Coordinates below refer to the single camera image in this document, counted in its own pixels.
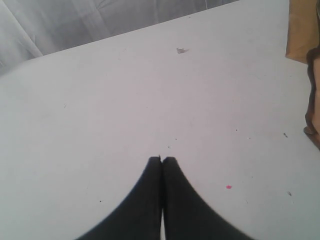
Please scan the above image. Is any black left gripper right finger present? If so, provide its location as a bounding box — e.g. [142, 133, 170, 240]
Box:
[162, 157, 250, 240]

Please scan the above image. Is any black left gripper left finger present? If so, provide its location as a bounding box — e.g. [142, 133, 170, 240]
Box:
[78, 156, 163, 240]

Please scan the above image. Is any brown paper shopping bag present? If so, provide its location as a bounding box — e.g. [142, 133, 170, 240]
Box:
[285, 0, 320, 64]

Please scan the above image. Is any brown pouch orange label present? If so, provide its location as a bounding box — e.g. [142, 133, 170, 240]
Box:
[303, 46, 320, 149]

